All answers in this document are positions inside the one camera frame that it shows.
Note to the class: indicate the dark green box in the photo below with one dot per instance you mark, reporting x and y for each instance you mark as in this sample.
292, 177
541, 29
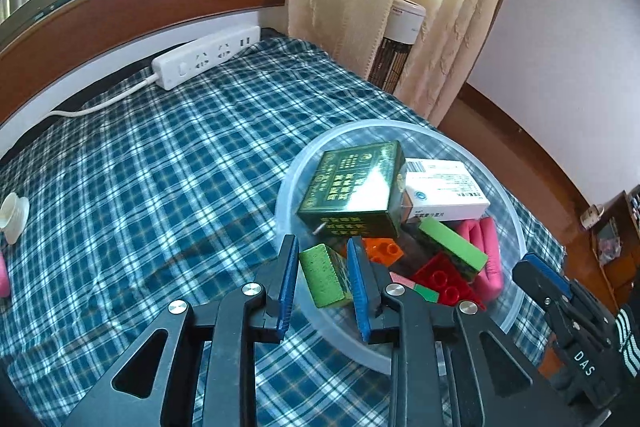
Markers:
350, 182

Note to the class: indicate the orange toy brick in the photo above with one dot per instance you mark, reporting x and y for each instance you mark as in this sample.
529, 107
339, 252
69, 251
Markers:
382, 252

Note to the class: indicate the green sponge block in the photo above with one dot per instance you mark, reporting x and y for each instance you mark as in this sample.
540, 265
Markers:
450, 244
322, 274

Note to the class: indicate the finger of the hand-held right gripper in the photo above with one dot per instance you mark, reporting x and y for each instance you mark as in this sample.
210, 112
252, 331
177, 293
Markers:
595, 312
542, 272

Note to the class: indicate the wooden cabinet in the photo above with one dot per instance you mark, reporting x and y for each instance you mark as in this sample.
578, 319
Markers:
620, 257

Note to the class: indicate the small green block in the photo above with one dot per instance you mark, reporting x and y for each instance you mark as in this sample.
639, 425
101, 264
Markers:
427, 293

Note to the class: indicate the person's right forearm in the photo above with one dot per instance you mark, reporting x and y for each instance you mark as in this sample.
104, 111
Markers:
627, 337

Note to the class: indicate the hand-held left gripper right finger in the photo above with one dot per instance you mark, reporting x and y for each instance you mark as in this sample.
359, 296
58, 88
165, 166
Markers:
359, 292

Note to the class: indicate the white medicine box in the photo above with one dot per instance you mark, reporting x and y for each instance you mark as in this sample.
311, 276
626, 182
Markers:
445, 187

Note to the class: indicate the red toy brick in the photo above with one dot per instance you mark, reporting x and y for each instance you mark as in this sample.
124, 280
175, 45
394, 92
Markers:
440, 279

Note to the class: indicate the pink foam hair roller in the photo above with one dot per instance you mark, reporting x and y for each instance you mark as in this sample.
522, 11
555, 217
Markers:
487, 257
3, 277

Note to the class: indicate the small pink block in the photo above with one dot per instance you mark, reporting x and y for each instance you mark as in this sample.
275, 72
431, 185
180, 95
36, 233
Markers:
402, 279

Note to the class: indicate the clear plastic bowl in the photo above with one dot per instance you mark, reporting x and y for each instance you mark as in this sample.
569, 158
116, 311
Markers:
440, 147

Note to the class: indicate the white mug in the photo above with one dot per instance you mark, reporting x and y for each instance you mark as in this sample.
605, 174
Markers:
592, 216

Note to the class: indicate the blue plaid cloth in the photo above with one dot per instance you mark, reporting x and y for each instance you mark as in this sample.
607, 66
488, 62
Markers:
150, 187

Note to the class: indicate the white tower heater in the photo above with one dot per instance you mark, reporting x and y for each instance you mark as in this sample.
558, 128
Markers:
405, 17

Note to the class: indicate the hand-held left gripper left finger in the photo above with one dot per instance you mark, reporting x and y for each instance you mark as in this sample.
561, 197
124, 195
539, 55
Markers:
287, 287

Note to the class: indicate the white power strip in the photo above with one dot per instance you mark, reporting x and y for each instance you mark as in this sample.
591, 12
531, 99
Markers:
200, 57

